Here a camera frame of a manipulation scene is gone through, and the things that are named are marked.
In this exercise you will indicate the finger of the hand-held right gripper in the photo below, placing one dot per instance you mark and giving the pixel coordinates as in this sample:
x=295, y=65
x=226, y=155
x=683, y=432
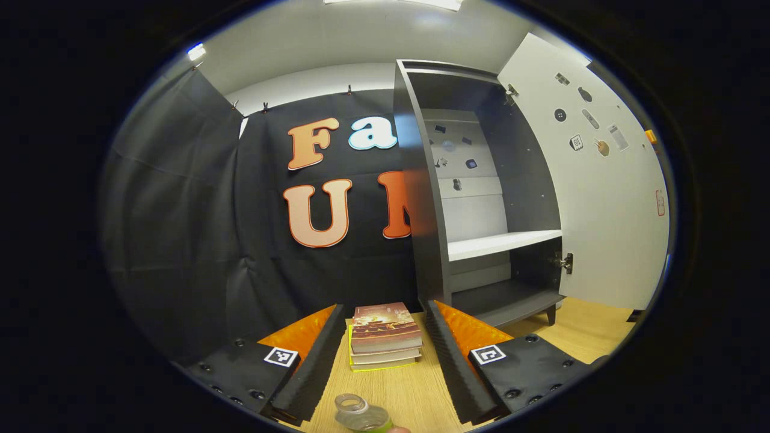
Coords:
x=651, y=136

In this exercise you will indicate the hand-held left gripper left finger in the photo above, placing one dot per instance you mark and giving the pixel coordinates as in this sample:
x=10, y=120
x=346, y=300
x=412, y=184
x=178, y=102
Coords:
x=313, y=367

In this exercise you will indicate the small ceiling light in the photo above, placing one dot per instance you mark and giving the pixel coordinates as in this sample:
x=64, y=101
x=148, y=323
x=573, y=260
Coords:
x=196, y=52

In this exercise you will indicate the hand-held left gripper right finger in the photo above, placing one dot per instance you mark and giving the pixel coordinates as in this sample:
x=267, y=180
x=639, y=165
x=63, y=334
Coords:
x=460, y=373

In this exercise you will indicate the metal cabinet hinge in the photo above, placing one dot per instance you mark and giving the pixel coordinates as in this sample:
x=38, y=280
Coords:
x=565, y=263
x=511, y=94

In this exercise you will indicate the black backdrop cloth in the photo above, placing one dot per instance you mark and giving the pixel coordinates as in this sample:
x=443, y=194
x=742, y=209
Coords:
x=192, y=228

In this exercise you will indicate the green label bottle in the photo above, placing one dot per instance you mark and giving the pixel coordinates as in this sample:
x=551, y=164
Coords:
x=361, y=415

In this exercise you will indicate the white cabinet door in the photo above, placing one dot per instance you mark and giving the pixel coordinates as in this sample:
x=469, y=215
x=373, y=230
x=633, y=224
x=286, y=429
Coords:
x=607, y=228

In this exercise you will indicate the white cabinet shelf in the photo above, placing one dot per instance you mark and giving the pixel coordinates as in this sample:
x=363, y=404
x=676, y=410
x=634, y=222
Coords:
x=505, y=243

